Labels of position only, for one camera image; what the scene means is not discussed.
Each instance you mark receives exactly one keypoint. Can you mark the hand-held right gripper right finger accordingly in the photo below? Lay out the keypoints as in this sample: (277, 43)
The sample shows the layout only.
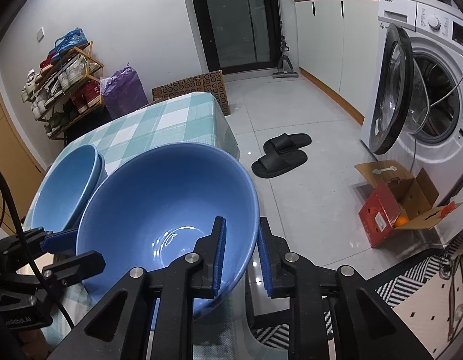
(265, 262)

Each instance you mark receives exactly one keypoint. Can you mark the patterned flat cardboard box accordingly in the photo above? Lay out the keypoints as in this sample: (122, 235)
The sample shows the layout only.
(216, 86)

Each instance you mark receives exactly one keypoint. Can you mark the black and white rug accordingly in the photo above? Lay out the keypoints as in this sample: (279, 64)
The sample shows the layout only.
(415, 307)

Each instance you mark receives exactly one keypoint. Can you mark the white wall switch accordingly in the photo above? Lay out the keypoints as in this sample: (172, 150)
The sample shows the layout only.
(40, 34)

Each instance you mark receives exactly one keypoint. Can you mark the teal checked tablecloth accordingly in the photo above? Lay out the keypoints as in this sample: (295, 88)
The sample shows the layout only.
(160, 120)

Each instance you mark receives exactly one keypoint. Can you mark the orange fruit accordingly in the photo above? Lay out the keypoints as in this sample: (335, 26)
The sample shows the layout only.
(401, 222)

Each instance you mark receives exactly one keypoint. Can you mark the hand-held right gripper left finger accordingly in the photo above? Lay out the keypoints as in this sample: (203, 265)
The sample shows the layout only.
(221, 255)

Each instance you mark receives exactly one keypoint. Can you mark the grey floor mop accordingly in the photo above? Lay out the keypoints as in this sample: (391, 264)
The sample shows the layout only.
(285, 67)

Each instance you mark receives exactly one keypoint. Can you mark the white kitchen base cabinets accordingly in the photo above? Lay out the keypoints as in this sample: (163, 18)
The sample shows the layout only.
(329, 45)

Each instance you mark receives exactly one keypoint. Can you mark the purple plastic bag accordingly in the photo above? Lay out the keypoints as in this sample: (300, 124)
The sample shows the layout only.
(126, 90)

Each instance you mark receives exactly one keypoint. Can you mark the red cardboard box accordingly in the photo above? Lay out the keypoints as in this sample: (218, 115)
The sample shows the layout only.
(381, 213)

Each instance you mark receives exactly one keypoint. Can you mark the black slipper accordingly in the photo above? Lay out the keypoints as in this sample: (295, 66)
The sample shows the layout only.
(287, 142)
(276, 165)

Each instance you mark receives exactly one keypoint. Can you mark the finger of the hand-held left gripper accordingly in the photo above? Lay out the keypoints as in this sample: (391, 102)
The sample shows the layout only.
(60, 242)
(77, 266)

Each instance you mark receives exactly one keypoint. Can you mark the blue bowl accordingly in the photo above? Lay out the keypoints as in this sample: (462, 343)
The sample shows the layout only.
(62, 187)
(160, 195)
(98, 176)

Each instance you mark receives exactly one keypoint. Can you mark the wooden shoe rack with shoes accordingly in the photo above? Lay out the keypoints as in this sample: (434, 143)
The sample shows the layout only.
(72, 41)

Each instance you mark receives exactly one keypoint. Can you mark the yellow wooden door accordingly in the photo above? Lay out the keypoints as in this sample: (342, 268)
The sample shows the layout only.
(10, 138)

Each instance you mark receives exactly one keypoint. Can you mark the white washing machine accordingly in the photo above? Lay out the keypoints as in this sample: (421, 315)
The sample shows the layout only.
(404, 7)

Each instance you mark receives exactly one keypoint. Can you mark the black glass door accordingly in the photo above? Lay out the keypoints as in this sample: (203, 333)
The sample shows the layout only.
(235, 15)

